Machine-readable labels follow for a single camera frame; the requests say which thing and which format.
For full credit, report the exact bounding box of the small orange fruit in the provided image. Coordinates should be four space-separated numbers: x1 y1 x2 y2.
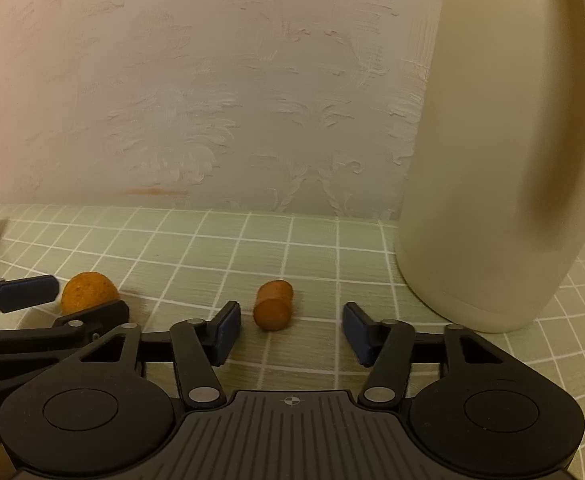
61 271 120 314

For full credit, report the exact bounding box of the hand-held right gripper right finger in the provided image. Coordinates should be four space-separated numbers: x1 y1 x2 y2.
342 302 511 409

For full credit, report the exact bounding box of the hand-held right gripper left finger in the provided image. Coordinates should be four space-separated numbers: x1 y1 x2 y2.
72 301 243 411

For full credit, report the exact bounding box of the green checked tablecloth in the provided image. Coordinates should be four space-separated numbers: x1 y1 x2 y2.
0 203 585 480

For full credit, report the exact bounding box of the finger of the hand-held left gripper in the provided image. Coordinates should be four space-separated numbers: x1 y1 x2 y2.
0 300 131 402
0 274 61 322

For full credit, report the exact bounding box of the cream plastic jug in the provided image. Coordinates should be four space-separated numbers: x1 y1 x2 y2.
396 0 585 335

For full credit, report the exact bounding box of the orange cylindrical fruit piece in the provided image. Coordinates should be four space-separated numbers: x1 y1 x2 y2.
253 280 293 332

